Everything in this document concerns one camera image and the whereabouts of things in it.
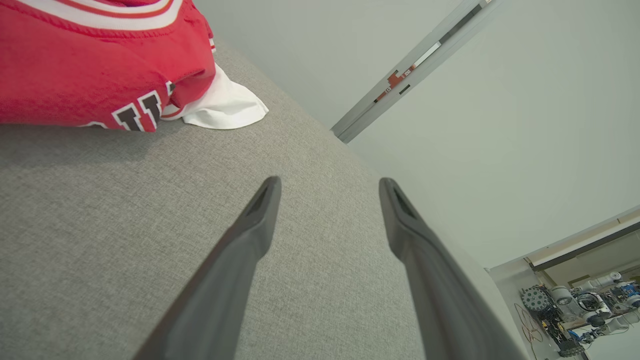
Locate white wheeled background robot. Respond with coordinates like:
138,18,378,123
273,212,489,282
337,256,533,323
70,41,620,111
520,271,640,358

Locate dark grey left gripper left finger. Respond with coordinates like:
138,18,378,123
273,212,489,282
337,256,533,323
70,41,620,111
132,176,282,360

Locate grey partition post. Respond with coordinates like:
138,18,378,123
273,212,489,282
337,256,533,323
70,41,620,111
331,0,501,144

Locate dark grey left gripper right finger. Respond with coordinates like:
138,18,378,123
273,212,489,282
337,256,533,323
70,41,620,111
378,177,528,360

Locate red jersey with white stripes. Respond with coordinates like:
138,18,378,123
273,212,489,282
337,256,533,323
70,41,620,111
0,0,217,133

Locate orange floor cable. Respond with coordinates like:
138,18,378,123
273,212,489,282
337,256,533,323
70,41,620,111
515,302,543,351

